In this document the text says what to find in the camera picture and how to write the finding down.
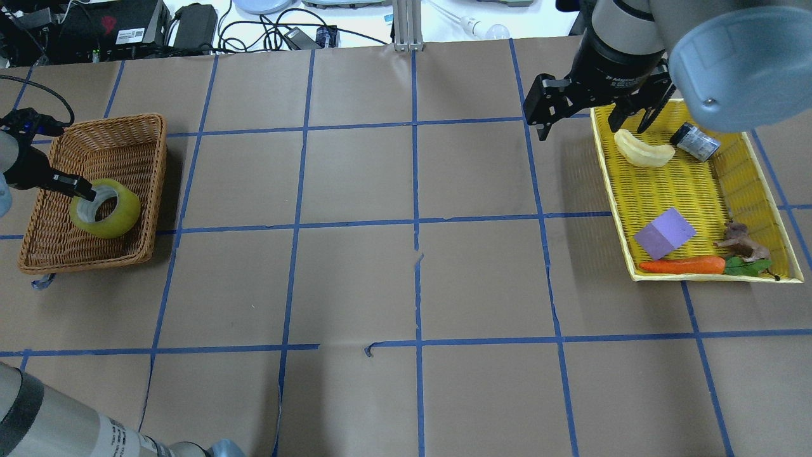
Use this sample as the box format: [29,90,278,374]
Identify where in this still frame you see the yellow woven tray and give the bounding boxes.
[589,106,804,284]

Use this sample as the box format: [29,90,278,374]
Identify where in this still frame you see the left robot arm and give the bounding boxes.
[1,133,243,456]

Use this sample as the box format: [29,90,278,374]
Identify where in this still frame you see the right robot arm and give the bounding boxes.
[523,1,811,141]

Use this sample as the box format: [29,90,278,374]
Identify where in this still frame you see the pale croissant toy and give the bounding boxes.
[613,128,676,168]

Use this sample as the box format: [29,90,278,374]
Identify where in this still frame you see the aluminium frame post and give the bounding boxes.
[391,0,424,52]

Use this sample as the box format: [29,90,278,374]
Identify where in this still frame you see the orange toy carrot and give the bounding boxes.
[638,256,727,275]

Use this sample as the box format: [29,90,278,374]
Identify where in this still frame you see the brown wicker basket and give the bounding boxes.
[18,113,168,275]

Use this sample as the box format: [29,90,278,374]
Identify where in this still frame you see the brown toy animal figure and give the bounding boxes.
[712,220,771,263]

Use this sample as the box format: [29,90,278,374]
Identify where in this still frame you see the yellow clear tape roll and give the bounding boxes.
[69,178,140,239]

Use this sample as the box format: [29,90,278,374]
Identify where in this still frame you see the small black labelled can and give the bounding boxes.
[669,122,721,162]

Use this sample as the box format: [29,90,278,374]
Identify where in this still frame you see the light bulb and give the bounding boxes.
[456,17,511,40]

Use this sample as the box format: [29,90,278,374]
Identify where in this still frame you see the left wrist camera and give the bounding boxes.
[1,108,70,142]

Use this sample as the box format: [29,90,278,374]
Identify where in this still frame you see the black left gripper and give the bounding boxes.
[3,143,96,202]

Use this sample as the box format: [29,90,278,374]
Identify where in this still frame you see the black power adapter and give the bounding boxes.
[171,3,218,55]

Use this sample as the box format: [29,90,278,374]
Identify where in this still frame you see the purple foam cube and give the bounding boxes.
[633,206,698,260]

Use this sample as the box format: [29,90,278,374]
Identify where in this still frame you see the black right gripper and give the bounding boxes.
[523,38,678,142]

